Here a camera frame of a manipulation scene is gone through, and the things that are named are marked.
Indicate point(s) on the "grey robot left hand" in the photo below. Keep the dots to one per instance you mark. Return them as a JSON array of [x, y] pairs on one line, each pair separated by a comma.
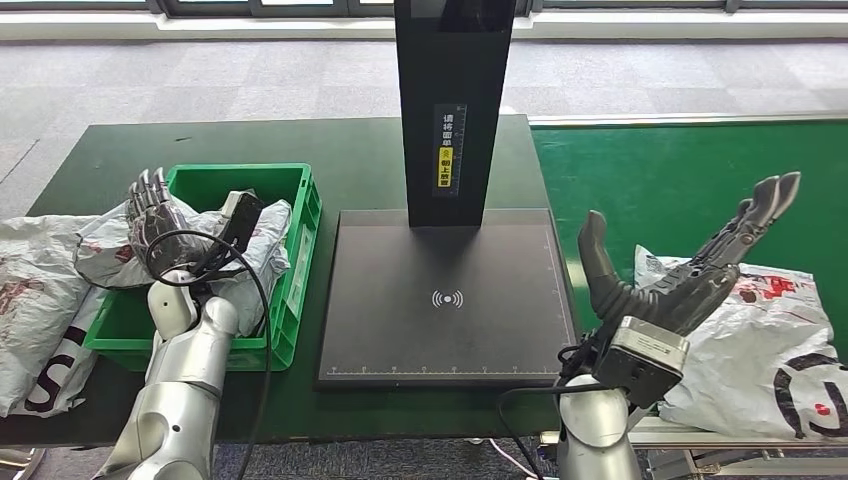
[[159, 232]]

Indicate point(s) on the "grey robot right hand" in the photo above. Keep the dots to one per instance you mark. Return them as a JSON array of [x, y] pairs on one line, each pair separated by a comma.
[[669, 298]]

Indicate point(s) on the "grey parcel bag red lines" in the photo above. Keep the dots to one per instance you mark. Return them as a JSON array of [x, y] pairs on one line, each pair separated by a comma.
[[99, 255]]

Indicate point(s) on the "large grey parcel black print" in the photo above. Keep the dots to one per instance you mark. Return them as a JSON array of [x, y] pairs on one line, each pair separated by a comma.
[[748, 371]]

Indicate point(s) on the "small grey parcel bag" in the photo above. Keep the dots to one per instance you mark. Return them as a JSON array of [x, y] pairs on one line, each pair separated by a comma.
[[255, 298]]

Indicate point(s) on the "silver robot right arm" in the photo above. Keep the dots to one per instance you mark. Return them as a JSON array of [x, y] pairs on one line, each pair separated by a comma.
[[593, 430]]

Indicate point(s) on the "green conveyor belt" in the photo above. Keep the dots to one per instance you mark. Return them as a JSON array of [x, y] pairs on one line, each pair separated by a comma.
[[662, 172]]

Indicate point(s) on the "grey parcel bag red print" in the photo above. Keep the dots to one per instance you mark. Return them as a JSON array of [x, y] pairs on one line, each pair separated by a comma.
[[40, 298]]

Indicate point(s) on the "black inbound scanner machine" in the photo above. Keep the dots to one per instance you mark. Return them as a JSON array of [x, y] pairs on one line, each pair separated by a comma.
[[450, 331]]

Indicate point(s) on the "green plastic crate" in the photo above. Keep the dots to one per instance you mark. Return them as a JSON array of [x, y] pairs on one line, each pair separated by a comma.
[[126, 328]]

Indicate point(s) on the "white window sill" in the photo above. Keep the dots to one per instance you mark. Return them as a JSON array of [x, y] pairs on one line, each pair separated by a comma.
[[199, 28]]

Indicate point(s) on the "dark green table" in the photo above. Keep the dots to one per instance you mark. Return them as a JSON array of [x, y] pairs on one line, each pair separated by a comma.
[[371, 166]]

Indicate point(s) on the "curved grey metal base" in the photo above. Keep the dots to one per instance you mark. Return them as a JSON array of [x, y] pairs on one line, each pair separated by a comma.
[[33, 464]]

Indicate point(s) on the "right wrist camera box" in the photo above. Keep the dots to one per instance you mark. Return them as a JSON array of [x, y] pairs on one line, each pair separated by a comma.
[[639, 361]]

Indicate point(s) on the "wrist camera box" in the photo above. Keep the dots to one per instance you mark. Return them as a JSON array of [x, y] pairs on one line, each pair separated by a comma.
[[242, 218], [639, 361]]

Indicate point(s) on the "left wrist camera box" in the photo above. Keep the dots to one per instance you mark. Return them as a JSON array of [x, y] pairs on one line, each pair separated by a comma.
[[242, 218]]

